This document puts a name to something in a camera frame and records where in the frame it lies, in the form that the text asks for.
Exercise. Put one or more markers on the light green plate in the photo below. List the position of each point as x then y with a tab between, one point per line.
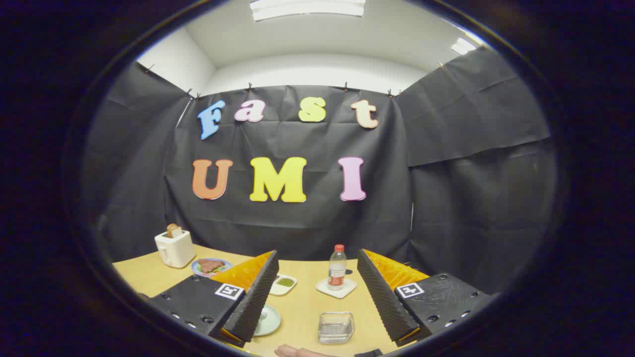
273	323

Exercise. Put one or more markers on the black backdrop cloth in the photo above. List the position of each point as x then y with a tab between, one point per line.
307	223

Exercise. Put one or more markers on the clear red-capped water bottle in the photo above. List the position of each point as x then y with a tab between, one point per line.
337	270

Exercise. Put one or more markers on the small ceiling light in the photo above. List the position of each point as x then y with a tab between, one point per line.
463	46

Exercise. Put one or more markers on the blue plate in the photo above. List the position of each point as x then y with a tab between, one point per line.
195	270

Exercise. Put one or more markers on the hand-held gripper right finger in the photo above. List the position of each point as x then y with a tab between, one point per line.
382	302

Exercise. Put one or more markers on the long ceiling light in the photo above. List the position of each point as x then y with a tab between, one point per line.
307	9

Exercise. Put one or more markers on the meat and salad food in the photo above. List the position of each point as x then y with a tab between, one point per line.
211	265

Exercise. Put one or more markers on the brown bread slice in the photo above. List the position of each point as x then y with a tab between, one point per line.
173	230

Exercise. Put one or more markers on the white square coaster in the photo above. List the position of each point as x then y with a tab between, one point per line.
348	290

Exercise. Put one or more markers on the white toaster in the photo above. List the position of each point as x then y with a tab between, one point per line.
176	250

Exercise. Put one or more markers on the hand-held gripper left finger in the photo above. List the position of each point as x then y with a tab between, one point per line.
258	297

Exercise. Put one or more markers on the white divided dish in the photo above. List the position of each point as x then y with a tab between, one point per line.
286	290

